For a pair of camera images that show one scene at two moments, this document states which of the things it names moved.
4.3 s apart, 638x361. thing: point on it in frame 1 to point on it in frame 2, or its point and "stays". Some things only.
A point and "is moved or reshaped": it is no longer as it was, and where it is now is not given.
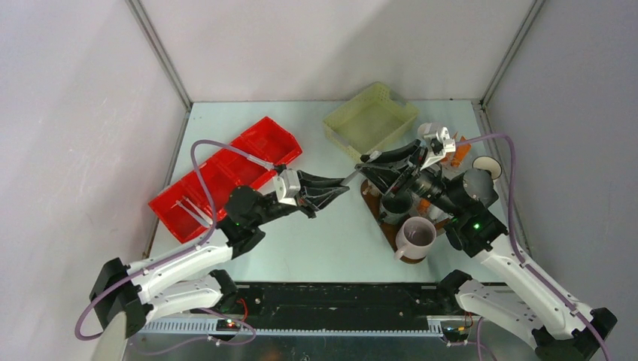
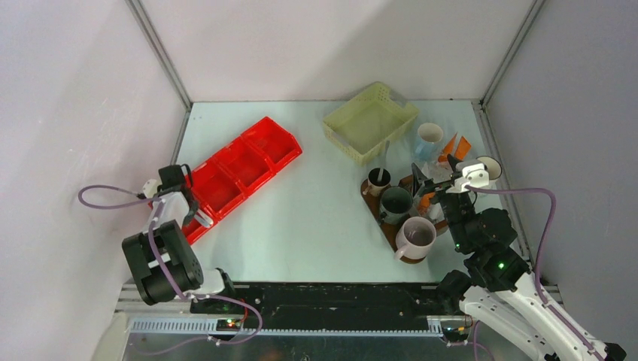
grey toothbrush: [351, 176] is moved or reshaped
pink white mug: [414, 238] stays
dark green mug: [397, 207] stays
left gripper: [316, 192] to [183, 219]
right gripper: [386, 175] to [418, 180]
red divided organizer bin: [247, 160] stays
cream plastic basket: [369, 120] stays
